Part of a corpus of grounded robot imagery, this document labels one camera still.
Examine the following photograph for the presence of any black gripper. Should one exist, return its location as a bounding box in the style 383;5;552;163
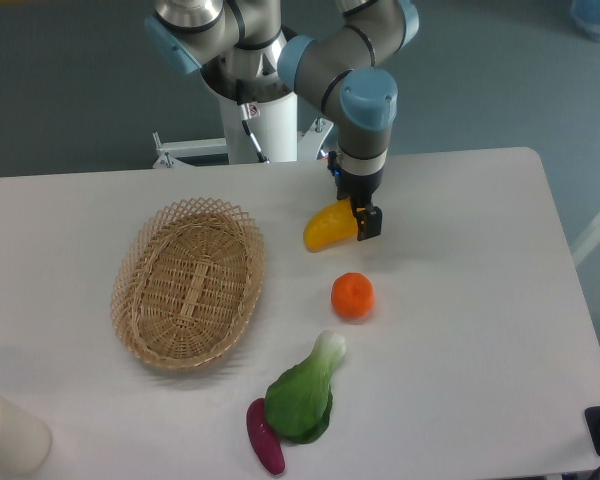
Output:
327;151;383;241

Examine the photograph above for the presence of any yellow mango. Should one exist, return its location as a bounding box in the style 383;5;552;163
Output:
303;199;358;252

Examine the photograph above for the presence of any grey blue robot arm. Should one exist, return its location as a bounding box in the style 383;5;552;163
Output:
144;1;419;240

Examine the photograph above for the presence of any orange tangerine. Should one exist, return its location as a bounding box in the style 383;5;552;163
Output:
331;272;375;320

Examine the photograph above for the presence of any woven wicker basket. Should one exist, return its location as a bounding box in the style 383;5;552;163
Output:
111;198;265;372

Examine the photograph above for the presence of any green bok choy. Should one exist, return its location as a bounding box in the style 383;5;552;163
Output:
264;330;347;444

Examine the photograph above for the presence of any purple sweet potato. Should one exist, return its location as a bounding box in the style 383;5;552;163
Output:
246;398;286;476

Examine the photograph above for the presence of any blue object top right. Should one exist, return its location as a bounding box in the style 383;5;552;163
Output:
570;0;600;42

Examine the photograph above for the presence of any cream cylindrical bottle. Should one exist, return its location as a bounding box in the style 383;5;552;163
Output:
0;395;52;476

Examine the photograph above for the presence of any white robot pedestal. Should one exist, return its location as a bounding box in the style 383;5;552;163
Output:
151;25;339;170

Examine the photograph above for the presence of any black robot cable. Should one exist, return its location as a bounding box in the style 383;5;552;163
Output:
234;78;271;164

